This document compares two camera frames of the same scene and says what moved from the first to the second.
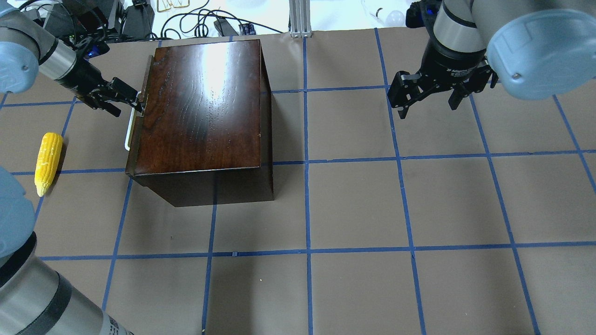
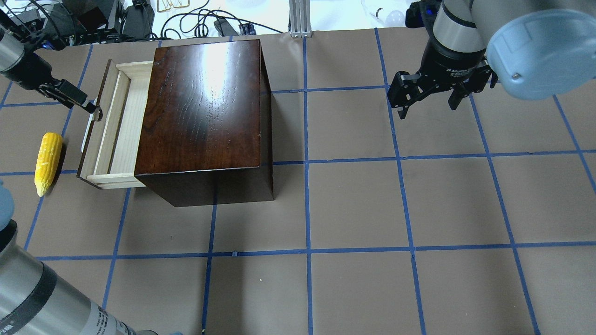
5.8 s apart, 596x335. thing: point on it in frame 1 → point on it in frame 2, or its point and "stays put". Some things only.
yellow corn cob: x=47 y=159 stays put
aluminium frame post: x=300 y=18 stays put
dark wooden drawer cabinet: x=204 y=135 stays put
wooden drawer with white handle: x=139 y=137 → x=112 y=132
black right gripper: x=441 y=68 stays put
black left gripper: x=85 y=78 → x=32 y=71
